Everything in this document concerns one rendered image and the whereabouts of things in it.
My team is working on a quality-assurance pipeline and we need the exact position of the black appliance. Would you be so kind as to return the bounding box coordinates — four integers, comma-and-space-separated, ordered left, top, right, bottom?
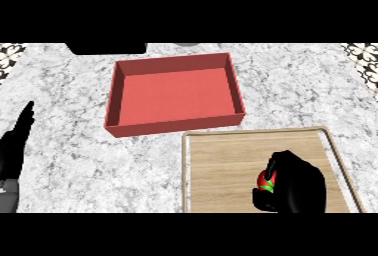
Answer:
65, 42, 149, 55

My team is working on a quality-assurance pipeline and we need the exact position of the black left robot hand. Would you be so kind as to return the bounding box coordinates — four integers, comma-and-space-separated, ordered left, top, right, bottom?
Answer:
0, 100, 37, 182

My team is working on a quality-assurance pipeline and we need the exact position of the pale wooden tray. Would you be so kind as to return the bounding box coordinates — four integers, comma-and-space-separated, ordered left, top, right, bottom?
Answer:
180, 125, 368, 214

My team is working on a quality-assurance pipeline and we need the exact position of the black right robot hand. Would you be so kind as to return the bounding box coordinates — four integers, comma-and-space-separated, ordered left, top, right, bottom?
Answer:
251, 149, 328, 214

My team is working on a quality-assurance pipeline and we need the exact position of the red open box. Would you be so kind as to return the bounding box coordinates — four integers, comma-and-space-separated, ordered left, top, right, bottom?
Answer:
103, 52, 246, 139

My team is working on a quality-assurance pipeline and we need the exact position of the red tomato with green stem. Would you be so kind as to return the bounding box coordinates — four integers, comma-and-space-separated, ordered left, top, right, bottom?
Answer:
257, 169, 277, 194

